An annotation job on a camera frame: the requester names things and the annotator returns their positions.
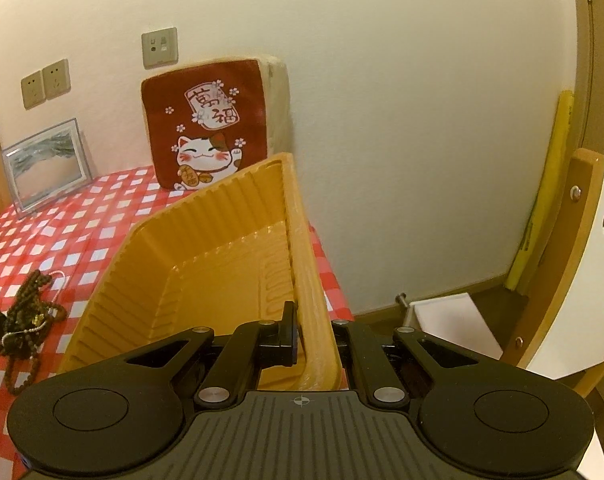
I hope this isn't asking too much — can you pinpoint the lucky cat cushion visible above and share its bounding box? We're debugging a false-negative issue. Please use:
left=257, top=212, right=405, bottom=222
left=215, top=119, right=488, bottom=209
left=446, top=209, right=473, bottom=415
left=141, top=55, right=289, bottom=192

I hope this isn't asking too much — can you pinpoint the beige wall socket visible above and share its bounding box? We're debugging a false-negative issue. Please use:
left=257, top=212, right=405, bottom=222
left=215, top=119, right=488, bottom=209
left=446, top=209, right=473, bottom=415
left=141, top=26, right=179, bottom=68
left=42, top=58, right=71, bottom=101
left=21, top=72, right=45, bottom=111

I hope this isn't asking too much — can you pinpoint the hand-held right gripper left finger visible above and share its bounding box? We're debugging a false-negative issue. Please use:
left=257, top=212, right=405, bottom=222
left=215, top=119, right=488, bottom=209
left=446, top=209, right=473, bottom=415
left=114, top=301, right=299, bottom=409

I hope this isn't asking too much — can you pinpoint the orange plastic tray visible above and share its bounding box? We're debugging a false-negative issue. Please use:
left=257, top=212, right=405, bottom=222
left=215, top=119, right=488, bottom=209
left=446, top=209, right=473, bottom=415
left=57, top=151, right=343, bottom=393

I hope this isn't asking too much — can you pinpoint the red white checked tablecloth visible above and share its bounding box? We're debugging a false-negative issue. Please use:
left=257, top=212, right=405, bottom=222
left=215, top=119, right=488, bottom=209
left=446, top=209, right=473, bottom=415
left=0, top=162, right=355, bottom=461

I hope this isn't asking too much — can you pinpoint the yellow roll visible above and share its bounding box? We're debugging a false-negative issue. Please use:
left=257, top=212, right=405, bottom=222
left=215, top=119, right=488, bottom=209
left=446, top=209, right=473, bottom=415
left=504, top=90, right=575, bottom=293

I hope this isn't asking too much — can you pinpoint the white box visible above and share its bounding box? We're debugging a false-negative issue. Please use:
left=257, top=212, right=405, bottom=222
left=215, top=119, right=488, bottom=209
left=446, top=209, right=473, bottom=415
left=396, top=292, right=505, bottom=357

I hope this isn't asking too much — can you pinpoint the white bead string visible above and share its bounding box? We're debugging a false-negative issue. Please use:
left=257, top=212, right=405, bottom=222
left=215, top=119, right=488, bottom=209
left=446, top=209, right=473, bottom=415
left=4, top=269, right=68, bottom=336

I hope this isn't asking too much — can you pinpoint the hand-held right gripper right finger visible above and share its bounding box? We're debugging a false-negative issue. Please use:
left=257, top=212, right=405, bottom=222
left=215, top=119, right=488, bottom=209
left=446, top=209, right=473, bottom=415
left=331, top=318, right=493, bottom=404

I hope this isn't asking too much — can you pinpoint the white wooden chair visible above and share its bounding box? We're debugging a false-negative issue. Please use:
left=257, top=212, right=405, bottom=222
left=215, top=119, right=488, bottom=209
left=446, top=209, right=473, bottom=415
left=499, top=147, right=604, bottom=411

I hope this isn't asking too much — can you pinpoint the brown bead necklace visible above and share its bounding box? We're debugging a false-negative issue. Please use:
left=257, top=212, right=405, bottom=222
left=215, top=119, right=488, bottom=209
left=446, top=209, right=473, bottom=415
left=0, top=269, right=68, bottom=396

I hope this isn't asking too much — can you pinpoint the sand art picture frame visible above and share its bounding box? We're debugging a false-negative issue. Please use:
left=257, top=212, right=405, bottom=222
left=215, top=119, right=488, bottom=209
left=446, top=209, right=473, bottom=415
left=1, top=117, right=92, bottom=218

